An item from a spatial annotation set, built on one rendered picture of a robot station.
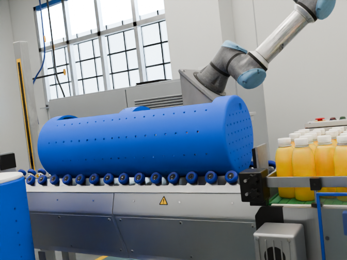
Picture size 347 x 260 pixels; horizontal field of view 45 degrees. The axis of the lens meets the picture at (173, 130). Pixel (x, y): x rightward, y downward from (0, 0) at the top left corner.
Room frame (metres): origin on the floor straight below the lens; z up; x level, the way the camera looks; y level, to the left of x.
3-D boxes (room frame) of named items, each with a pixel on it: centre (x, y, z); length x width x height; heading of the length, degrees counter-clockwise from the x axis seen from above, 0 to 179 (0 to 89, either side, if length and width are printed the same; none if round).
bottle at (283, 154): (1.28, -0.34, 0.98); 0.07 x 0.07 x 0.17
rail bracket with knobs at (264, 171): (1.23, -0.23, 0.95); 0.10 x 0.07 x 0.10; 150
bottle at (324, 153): (1.22, -0.44, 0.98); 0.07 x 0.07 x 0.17
